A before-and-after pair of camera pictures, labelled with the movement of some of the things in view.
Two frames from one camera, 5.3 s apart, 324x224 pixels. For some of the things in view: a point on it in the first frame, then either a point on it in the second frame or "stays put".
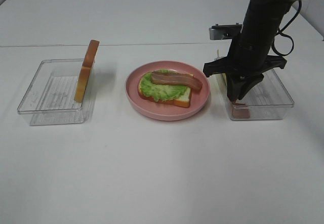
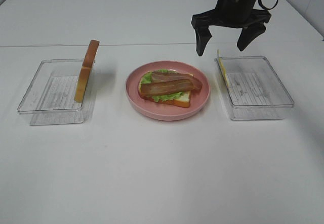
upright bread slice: x=86 y=70 stays put
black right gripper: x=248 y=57 → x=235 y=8
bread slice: x=184 y=100 stays put
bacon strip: x=241 y=111 → x=150 y=88
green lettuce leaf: x=160 y=91 stays put
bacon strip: x=167 y=78 stays put
